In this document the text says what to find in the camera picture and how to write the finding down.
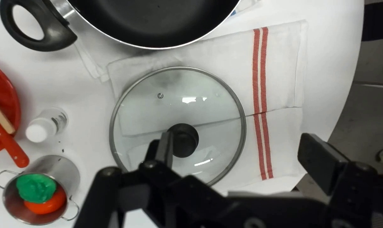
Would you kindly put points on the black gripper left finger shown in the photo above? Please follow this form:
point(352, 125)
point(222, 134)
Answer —
point(163, 147)

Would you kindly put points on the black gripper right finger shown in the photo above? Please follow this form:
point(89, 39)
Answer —
point(321, 163)

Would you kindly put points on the glass lid black knob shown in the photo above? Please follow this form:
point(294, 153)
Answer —
point(199, 106)

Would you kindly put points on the small steel pot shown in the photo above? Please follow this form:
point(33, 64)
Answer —
point(62, 169)

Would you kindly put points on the white towel red stripes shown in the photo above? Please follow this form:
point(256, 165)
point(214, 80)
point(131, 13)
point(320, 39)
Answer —
point(284, 68)

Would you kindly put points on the small white-capped bottle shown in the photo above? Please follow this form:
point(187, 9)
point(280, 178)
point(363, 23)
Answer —
point(41, 128)

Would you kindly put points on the orange toy vegetable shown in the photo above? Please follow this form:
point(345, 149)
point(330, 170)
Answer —
point(52, 204)

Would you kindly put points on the green toy vegetable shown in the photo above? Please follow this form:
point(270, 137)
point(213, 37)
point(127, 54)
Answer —
point(36, 188)

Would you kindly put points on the wooden spoon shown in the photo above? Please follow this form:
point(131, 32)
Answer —
point(0, 116)

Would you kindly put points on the red bowl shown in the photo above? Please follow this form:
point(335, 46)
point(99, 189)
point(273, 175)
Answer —
point(5, 90)

